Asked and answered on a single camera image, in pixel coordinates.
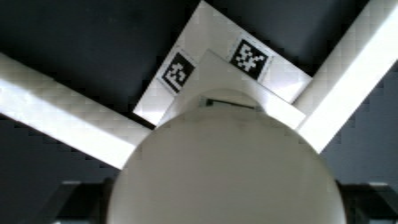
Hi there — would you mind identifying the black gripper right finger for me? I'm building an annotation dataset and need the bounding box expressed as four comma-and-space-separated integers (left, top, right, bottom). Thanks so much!
337, 182, 398, 224

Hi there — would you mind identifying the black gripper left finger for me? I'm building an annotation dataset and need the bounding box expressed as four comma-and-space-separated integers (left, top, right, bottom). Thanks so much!
23, 178, 113, 224

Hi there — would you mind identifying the white lamp bulb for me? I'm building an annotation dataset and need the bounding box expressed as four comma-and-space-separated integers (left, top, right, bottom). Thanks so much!
106, 89, 346, 224

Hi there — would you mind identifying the white U-shaped border fence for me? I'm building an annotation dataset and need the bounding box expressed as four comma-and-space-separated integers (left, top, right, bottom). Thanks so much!
0, 0, 398, 168

